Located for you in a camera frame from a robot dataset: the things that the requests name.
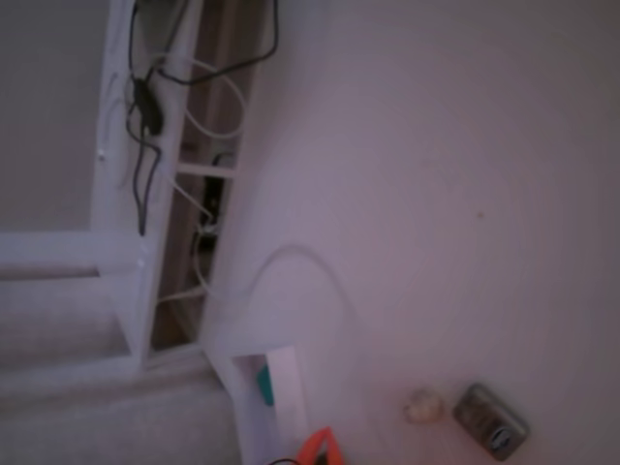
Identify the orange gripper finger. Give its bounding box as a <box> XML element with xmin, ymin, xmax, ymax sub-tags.
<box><xmin>295</xmin><ymin>426</ymin><xmax>333</xmax><ymax>465</ymax></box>
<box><xmin>323</xmin><ymin>429</ymin><xmax>348</xmax><ymax>465</ymax></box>

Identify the white cardboard box bin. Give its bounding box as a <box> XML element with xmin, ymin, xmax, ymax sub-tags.
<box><xmin>226</xmin><ymin>344</ymin><xmax>312</xmax><ymax>465</ymax></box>

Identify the small beige bear figurine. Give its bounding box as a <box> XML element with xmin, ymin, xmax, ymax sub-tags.
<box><xmin>402</xmin><ymin>386</ymin><xmax>447</xmax><ymax>424</ymax></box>

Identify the grey square block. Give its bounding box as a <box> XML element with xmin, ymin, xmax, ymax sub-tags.
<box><xmin>451</xmin><ymin>382</ymin><xmax>531</xmax><ymax>462</ymax></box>

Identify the long white cable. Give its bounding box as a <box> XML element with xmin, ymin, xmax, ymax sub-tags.
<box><xmin>207</xmin><ymin>243</ymin><xmax>363</xmax><ymax>341</ymax></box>

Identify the thin white cable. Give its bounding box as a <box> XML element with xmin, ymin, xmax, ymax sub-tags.
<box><xmin>157</xmin><ymin>176</ymin><xmax>220</xmax><ymax>304</ymax></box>

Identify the white wooden frame furniture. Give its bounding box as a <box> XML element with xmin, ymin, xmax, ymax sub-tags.
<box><xmin>0</xmin><ymin>0</ymin><xmax>259</xmax><ymax>375</ymax></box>

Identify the looped white cable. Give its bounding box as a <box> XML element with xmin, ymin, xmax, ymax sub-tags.
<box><xmin>157</xmin><ymin>54</ymin><xmax>249</xmax><ymax>142</ymax></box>

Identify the black cable with adapter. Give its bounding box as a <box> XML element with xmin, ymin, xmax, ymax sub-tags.
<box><xmin>125</xmin><ymin>0</ymin><xmax>281</xmax><ymax>237</ymax></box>

